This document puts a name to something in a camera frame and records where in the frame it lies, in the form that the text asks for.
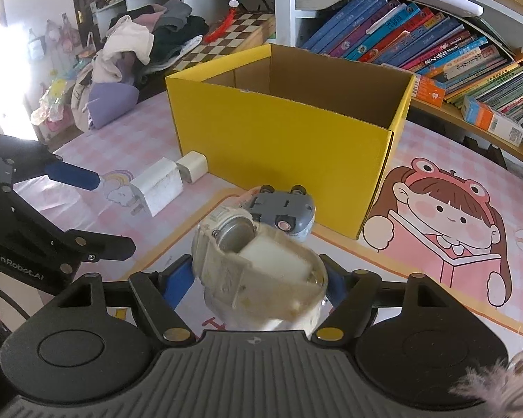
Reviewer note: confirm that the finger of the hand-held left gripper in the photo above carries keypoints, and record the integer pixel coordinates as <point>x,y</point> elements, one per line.
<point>72,175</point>
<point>109,246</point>

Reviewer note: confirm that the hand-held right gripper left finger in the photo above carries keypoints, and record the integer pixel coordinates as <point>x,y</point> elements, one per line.
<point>181,281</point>

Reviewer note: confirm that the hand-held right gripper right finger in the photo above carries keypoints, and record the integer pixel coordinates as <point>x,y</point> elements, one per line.
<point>337,291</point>

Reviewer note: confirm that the white wrist watch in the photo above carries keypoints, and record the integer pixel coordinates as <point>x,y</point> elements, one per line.
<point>244,278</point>

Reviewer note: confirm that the large white charger plug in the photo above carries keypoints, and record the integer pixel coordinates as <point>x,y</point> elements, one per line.
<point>157,185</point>

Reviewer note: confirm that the purple cushion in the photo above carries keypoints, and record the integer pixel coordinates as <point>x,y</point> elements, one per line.
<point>111,104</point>

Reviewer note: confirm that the grey toy car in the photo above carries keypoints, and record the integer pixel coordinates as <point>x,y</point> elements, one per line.
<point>279,209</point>

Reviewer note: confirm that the small white charger plug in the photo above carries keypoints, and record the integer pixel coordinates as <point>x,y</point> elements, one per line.
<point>192,166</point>

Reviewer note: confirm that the hanging plush toys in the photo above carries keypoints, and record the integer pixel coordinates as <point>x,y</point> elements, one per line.
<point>61,52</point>

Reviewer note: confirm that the pile of clothes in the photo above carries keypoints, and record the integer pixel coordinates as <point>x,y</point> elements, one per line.
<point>157,35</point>

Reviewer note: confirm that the yellow cardboard box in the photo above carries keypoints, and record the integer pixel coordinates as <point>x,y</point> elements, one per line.
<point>266,139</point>

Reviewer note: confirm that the pink cartoon desk mat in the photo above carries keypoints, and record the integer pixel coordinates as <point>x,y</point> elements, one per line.
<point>440,152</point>

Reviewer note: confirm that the brown and white chessboard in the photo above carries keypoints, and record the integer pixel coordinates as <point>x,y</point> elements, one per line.
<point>226,39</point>

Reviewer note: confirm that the wooden bookshelf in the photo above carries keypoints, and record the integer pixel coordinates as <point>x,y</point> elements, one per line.
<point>457,119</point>

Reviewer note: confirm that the red hanging ornament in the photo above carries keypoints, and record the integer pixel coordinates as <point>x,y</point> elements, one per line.
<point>224,24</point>

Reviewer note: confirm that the orange small box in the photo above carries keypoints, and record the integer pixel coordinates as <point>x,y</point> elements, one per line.
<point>429,91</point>

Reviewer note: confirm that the blue and white box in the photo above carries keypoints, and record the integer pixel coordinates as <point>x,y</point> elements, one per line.
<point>492,122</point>

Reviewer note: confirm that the row of colourful books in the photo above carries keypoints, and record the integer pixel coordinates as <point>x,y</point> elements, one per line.
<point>418,39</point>

